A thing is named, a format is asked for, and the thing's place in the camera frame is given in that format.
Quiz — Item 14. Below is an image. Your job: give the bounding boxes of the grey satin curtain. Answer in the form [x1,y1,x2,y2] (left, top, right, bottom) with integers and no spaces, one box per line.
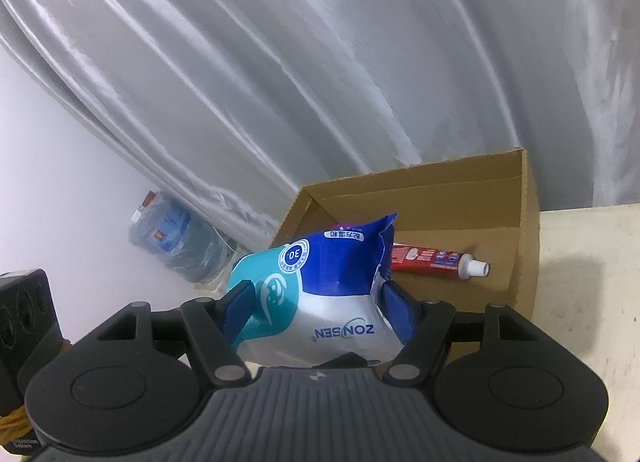
[0,0,640,253]

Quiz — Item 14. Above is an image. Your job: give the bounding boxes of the white water dispenser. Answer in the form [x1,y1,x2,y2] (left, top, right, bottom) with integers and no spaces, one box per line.
[192,274,231,299]

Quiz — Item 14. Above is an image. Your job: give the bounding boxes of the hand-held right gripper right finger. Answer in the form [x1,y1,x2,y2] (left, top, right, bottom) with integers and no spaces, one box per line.
[380,280,543,387]

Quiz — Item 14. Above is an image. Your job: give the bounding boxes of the brown cardboard box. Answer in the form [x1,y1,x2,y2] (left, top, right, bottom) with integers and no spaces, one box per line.
[270,148,542,368]

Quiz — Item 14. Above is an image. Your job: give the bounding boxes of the blue water jug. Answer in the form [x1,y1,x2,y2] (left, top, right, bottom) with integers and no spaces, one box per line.
[128,190,236,285]

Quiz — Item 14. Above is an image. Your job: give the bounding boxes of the blue wet wipes pack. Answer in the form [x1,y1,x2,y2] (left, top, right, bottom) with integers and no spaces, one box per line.
[227,212,399,369]

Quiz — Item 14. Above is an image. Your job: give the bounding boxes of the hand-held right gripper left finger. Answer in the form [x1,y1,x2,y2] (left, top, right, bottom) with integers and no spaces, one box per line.
[95,280,253,388]

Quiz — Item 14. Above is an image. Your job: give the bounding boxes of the yellow rubber band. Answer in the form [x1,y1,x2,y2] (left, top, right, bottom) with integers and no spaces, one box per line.
[0,404,28,444]

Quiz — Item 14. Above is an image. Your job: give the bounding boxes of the red toothpaste tube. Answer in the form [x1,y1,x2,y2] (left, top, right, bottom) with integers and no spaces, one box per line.
[390,243,491,280]

